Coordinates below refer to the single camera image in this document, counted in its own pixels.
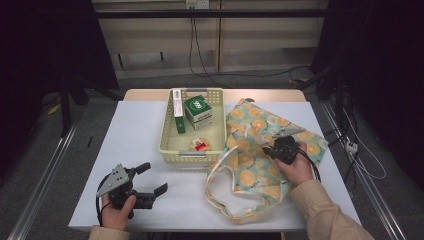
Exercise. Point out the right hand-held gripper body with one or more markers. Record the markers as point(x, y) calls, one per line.
point(285, 148)

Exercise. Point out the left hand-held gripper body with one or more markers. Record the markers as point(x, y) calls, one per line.
point(115, 180)

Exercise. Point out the orange print fabric bag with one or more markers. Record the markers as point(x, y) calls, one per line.
point(248, 176)

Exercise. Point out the cream perforated plastic basket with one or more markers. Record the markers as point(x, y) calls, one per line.
point(213, 133)

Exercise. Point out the long green and white box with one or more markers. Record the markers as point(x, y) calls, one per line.
point(178, 106)

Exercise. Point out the green and white square box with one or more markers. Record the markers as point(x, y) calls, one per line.
point(198, 108)

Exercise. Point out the person's right hand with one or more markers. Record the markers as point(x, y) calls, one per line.
point(296, 170)

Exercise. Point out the person's left hand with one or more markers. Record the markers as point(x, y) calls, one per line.
point(116, 218)

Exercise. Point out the small black floor item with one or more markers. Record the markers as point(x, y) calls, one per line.
point(89, 141)

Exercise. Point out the dark table grommet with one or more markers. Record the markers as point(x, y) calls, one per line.
point(250, 99)

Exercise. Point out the white power strip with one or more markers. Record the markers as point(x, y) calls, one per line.
point(351, 147)

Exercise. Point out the dark metal stand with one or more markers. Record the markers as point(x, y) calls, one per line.
point(65, 110)
point(339, 100)

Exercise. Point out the yellow floor item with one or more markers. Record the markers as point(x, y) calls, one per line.
point(54, 109)

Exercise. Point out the dark curtain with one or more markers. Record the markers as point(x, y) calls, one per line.
point(33, 50)
point(383, 50)

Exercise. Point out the black horizontal bar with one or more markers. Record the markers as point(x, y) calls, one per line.
point(233, 13)

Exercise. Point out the metal floor rail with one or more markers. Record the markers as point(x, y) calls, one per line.
point(40, 190)
point(376, 200)

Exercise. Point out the white wall socket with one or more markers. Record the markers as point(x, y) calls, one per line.
point(196, 3)

